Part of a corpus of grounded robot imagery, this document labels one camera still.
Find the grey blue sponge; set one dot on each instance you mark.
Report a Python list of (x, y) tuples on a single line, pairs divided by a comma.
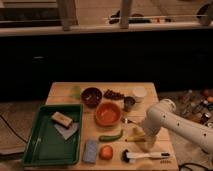
[(90, 151)]

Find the green plastic tray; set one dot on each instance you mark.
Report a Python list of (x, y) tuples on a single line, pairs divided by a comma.
[(46, 146)]

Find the green cucumber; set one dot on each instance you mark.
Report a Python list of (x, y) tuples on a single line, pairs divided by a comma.
[(110, 138)]

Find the small metal cup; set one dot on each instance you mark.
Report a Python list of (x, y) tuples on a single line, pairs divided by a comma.
[(129, 102)]

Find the dark purple bowl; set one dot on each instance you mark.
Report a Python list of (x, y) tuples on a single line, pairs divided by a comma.
[(91, 97)]

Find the pale green vegetable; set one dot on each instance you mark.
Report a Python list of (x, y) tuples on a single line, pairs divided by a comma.
[(76, 92)]

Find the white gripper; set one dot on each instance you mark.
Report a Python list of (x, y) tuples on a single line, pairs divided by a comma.
[(148, 142)]

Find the metal spoon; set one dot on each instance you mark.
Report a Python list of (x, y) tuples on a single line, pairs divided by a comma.
[(128, 121)]

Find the white cup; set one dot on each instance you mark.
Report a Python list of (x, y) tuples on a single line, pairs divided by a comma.
[(139, 93)]

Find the bunch of dark grapes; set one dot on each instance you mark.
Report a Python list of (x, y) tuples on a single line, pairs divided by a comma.
[(110, 94)]

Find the orange fruit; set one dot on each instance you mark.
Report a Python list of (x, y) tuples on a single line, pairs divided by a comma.
[(106, 152)]

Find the wooden block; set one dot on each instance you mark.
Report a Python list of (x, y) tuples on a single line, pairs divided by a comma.
[(62, 119)]

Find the grey cloth in tray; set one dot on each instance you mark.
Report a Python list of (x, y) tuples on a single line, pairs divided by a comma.
[(66, 133)]

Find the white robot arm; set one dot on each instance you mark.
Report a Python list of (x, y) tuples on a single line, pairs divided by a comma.
[(162, 114)]

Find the orange bowl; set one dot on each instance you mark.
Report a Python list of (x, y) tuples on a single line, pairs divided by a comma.
[(107, 114)]

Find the white handled dish brush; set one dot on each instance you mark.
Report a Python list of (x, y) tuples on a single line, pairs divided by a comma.
[(128, 156)]

